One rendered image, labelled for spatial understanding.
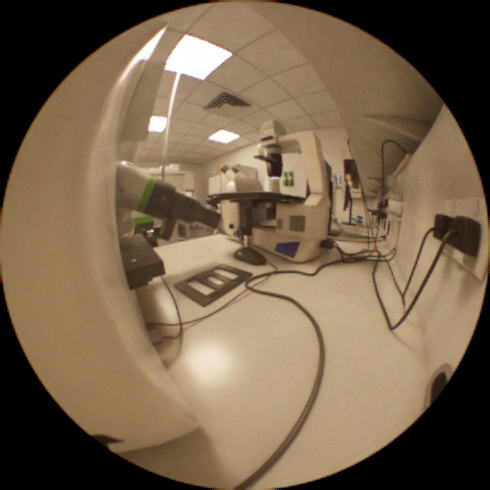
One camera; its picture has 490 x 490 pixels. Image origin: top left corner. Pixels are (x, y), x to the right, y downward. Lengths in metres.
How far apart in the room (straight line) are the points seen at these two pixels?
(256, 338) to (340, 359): 0.12
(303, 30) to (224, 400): 0.51
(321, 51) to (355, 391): 0.51
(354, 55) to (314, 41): 0.08
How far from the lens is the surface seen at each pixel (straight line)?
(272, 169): 0.62
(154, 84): 0.43
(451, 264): 0.32
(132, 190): 0.34
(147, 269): 0.21
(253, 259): 0.42
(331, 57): 0.40
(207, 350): 0.21
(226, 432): 0.17
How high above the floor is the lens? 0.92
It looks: 16 degrees down
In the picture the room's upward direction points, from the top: straight up
